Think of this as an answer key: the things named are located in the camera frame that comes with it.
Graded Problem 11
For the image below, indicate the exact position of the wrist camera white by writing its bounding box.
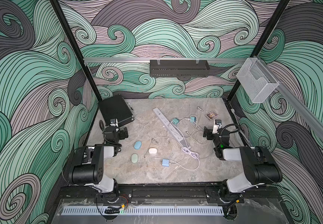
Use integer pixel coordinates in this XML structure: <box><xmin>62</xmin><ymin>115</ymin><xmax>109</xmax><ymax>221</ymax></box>
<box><xmin>212</xmin><ymin>119</ymin><xmax>222</xmax><ymax>134</ymax></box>
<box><xmin>109</xmin><ymin>119</ymin><xmax>118</xmax><ymax>127</ymax></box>

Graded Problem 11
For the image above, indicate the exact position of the power strip cord white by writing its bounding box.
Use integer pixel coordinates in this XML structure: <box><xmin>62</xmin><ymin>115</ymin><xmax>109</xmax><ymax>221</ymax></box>
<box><xmin>181</xmin><ymin>147</ymin><xmax>200</xmax><ymax>159</ymax></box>

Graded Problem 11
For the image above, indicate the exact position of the white earbud case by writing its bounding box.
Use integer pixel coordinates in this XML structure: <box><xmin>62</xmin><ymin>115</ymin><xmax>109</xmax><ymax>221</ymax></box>
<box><xmin>148</xmin><ymin>147</ymin><xmax>158</xmax><ymax>155</ymax></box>

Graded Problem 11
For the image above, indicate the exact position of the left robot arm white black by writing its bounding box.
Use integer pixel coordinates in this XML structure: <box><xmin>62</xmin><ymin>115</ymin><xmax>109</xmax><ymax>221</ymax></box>
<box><xmin>68</xmin><ymin>126</ymin><xmax>128</xmax><ymax>195</ymax></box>

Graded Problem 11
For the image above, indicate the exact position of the black wall shelf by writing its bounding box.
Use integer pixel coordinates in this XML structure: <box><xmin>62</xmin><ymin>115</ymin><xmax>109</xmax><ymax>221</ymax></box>
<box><xmin>149</xmin><ymin>59</ymin><xmax>210</xmax><ymax>81</ymax></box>

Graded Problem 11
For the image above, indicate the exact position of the small colourful card box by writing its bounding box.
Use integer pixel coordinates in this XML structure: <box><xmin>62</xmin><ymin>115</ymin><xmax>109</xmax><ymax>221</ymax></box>
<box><xmin>205</xmin><ymin>111</ymin><xmax>218</xmax><ymax>120</ymax></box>

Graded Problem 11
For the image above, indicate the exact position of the light blue usb charger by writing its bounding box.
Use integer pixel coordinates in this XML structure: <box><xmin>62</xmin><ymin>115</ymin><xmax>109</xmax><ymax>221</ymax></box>
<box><xmin>162</xmin><ymin>159</ymin><xmax>170</xmax><ymax>167</ymax></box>

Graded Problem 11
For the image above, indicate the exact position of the clear mesh wall bin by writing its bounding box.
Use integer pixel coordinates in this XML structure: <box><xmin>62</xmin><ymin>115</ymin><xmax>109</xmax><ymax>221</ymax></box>
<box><xmin>237</xmin><ymin>57</ymin><xmax>279</xmax><ymax>103</ymax></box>

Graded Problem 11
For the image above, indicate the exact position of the white slotted cable duct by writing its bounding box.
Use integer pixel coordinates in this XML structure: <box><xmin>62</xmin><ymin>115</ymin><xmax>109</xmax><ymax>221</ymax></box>
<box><xmin>61</xmin><ymin>205</ymin><xmax>224</xmax><ymax>216</ymax></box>

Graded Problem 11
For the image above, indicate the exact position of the thin white earphone cable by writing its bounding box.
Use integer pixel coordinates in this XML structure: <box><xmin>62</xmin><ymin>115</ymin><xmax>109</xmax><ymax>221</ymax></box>
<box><xmin>143</xmin><ymin>136</ymin><xmax>179</xmax><ymax>158</ymax></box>

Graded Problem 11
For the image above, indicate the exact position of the small teal usb charger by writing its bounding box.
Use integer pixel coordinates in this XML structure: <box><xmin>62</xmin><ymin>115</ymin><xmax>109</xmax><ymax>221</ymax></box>
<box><xmin>189</xmin><ymin>116</ymin><xmax>197</xmax><ymax>124</ymax></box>

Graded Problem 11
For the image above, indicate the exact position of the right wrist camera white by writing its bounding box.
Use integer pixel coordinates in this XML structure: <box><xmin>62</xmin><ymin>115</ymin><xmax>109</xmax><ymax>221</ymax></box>
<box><xmin>212</xmin><ymin>119</ymin><xmax>222</xmax><ymax>134</ymax></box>

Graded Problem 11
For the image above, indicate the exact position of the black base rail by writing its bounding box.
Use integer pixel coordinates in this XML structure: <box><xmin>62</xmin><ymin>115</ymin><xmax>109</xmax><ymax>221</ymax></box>
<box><xmin>57</xmin><ymin>182</ymin><xmax>280</xmax><ymax>204</ymax></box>

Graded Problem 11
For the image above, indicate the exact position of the black metal box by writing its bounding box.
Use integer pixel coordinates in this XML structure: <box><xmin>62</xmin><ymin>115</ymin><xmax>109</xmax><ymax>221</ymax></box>
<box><xmin>98</xmin><ymin>94</ymin><xmax>134</xmax><ymax>127</ymax></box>

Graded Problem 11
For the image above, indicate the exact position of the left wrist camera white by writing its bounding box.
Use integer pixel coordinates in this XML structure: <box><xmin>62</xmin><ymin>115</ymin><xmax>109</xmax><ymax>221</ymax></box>
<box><xmin>109</xmin><ymin>119</ymin><xmax>118</xmax><ymax>127</ymax></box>

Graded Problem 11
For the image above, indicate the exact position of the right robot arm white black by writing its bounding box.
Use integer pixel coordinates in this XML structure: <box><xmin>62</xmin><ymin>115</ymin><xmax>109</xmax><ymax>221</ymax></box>
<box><xmin>203</xmin><ymin>124</ymin><xmax>283</xmax><ymax>194</ymax></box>

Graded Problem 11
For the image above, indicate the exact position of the white power strip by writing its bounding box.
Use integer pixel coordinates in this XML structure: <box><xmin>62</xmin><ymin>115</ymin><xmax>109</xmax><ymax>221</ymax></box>
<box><xmin>153</xmin><ymin>108</ymin><xmax>190</xmax><ymax>149</ymax></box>

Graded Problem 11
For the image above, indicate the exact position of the green earbud case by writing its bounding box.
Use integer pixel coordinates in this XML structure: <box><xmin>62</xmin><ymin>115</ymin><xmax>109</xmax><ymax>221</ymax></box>
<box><xmin>131</xmin><ymin>154</ymin><xmax>139</xmax><ymax>163</ymax></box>

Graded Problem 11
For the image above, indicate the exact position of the beige coiled cable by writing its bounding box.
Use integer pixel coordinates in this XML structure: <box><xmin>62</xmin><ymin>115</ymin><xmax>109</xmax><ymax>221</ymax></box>
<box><xmin>186</xmin><ymin>123</ymin><xmax>215</xmax><ymax>159</ymax></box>

